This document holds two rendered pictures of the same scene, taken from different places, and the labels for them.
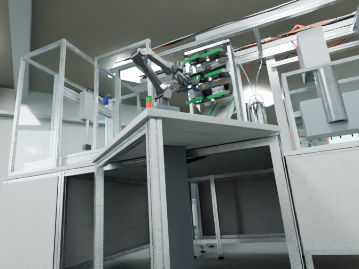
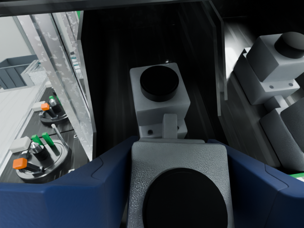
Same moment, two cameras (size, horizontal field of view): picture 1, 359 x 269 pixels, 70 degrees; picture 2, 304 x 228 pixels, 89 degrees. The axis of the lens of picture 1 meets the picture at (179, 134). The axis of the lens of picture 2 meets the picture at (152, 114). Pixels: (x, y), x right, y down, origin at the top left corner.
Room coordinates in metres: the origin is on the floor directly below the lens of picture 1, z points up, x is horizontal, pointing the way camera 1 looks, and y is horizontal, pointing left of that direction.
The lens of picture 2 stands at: (1.57, -0.08, 1.35)
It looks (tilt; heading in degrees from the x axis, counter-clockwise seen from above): 37 degrees down; 323
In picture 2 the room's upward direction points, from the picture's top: 4 degrees counter-clockwise
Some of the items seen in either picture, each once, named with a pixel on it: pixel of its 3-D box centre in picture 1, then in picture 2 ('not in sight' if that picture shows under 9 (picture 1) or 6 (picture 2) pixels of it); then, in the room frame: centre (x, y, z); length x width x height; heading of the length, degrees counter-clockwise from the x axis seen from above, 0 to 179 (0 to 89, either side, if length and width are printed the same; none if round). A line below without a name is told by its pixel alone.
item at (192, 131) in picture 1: (173, 147); not in sight; (1.40, 0.04, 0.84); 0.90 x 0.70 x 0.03; 31
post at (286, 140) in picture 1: (277, 96); not in sight; (2.48, -1.05, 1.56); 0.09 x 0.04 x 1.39; 68
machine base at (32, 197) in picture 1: (91, 223); not in sight; (2.59, 0.92, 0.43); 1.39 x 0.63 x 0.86; 158
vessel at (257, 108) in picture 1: (258, 112); not in sight; (2.29, -0.76, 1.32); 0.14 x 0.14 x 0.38
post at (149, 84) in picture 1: (150, 93); not in sight; (1.98, 0.22, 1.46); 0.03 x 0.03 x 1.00; 68
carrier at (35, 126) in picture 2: not in sight; (55, 106); (2.23, -0.09, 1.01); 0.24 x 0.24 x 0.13; 68
